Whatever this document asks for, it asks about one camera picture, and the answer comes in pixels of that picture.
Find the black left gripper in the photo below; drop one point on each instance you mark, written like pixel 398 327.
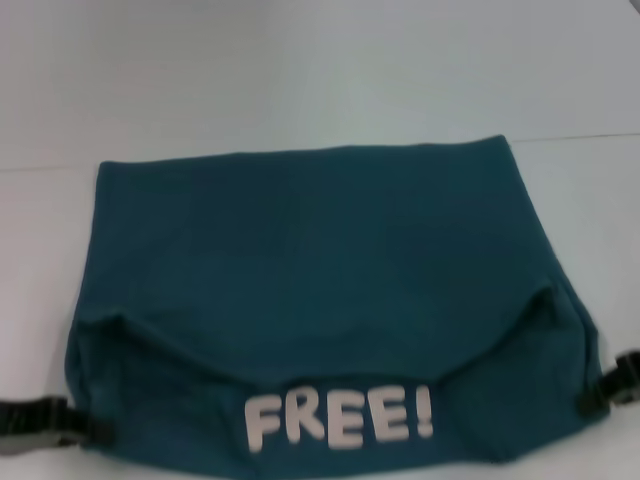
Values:
pixel 30 425

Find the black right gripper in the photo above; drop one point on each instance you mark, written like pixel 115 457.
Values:
pixel 624 382

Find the teal blue shirt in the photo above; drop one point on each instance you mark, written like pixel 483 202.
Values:
pixel 325 250

